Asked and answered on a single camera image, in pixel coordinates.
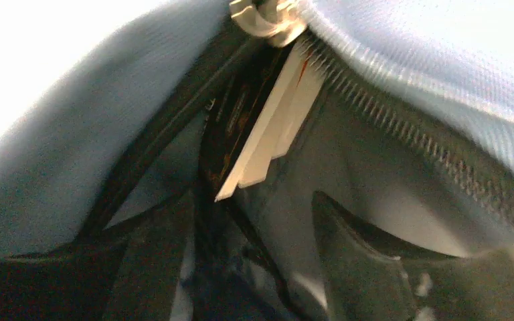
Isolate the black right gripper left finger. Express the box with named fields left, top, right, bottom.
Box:
left=0, top=241, right=126, bottom=320

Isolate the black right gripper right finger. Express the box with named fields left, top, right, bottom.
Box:
left=311, top=191, right=514, bottom=320

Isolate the yellow cover book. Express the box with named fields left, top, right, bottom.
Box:
left=237, top=56, right=303, bottom=188

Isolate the blue backpack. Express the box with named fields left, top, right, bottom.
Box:
left=0, top=1, right=514, bottom=320

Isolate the orange green cover book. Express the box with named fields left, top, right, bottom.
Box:
left=271, top=60, right=323, bottom=159

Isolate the dark cover book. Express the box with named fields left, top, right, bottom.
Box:
left=199, top=45, right=292, bottom=201

